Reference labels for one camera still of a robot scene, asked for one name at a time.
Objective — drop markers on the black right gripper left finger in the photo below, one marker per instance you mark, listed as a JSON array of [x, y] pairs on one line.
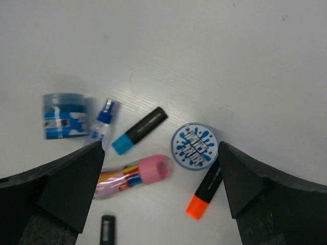
[[49, 204]]

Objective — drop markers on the orange cap black highlighter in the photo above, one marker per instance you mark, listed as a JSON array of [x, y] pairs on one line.
[[205, 192]]

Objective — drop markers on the blue cap black highlighter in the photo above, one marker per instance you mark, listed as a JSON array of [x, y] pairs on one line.
[[139, 131]]

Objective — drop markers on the blue slime jar printed lid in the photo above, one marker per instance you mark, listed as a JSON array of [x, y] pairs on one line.
[[194, 146]]

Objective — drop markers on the pink cap clear tube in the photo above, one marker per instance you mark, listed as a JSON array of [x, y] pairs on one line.
[[144, 171]]

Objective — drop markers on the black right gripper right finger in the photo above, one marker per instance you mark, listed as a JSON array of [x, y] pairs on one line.
[[269, 205]]

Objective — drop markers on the pink cap black highlighter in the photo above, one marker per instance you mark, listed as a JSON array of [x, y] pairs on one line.
[[107, 235]]

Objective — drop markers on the clear spray bottle blue cap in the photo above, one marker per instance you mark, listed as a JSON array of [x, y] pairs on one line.
[[103, 126]]

